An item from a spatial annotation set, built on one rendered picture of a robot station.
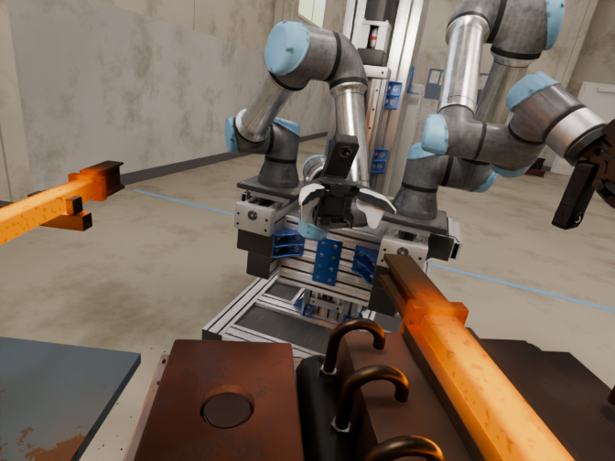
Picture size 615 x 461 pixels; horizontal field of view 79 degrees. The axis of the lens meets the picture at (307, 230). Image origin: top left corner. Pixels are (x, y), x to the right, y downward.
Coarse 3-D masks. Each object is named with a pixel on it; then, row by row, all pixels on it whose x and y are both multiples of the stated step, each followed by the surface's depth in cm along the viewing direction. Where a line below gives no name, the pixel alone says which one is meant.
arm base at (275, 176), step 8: (264, 160) 132; (272, 160) 129; (280, 160) 129; (288, 160) 129; (296, 160) 133; (264, 168) 131; (272, 168) 130; (280, 168) 129; (288, 168) 130; (296, 168) 134; (264, 176) 131; (272, 176) 130; (280, 176) 130; (288, 176) 131; (296, 176) 134; (264, 184) 131; (272, 184) 130; (280, 184) 130; (288, 184) 131; (296, 184) 134
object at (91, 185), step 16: (80, 176) 52; (96, 176) 54; (112, 176) 59; (48, 192) 46; (64, 192) 47; (80, 192) 50; (96, 192) 53; (112, 192) 58; (16, 208) 41; (32, 208) 41; (48, 208) 43; (64, 208) 47; (0, 224) 37; (16, 224) 39; (32, 224) 41; (0, 240) 37
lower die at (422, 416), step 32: (352, 352) 26; (384, 352) 26; (416, 352) 26; (512, 352) 28; (544, 352) 31; (384, 384) 23; (416, 384) 23; (448, 384) 23; (512, 384) 23; (544, 384) 25; (576, 384) 27; (352, 416) 24; (384, 416) 21; (416, 416) 21; (448, 416) 21; (544, 416) 21; (576, 416) 23; (608, 416) 25; (448, 448) 19; (480, 448) 19; (576, 448) 21; (608, 448) 21
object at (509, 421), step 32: (384, 256) 37; (384, 288) 37; (416, 288) 31; (416, 320) 28; (448, 320) 28; (448, 352) 24; (480, 352) 25; (480, 384) 22; (480, 416) 21; (512, 416) 20; (512, 448) 18; (544, 448) 18
